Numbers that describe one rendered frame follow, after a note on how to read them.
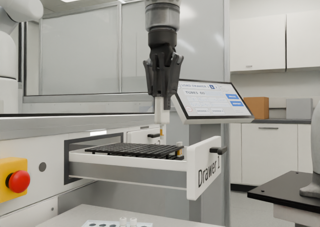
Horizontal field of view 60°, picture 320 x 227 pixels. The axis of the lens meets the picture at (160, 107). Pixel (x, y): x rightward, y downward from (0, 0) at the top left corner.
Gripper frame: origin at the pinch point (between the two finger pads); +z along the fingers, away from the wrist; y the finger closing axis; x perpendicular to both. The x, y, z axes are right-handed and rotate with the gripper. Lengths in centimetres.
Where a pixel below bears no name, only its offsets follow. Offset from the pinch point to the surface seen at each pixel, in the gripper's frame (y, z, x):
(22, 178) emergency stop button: 1.5, 12.3, 33.1
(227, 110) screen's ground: 40, 0, -92
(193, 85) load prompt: 56, -15, -80
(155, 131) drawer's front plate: 35.1, 8.7, -29.7
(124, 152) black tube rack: 5.2, 10.5, 8.0
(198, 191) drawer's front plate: -14.1, 17.2, 2.8
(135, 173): -1.4, 14.6, 9.5
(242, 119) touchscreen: 35, 5, -101
